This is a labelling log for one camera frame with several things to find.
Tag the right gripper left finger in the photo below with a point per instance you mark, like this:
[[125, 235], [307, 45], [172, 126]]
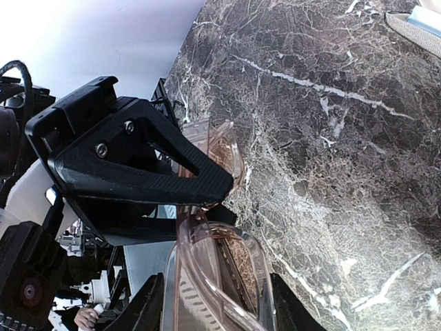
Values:
[[148, 304]]

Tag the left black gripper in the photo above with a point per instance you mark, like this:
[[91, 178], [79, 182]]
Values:
[[102, 146]]

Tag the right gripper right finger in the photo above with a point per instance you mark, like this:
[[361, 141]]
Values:
[[290, 312]]

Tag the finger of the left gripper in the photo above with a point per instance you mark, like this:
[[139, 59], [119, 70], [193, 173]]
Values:
[[130, 222]]

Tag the plaid sunglasses case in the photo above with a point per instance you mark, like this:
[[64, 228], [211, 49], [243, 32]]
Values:
[[426, 40]]

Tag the light blue cleaning cloth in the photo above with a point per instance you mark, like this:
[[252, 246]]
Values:
[[426, 19]]

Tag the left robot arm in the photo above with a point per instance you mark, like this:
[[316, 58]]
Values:
[[32, 261]]

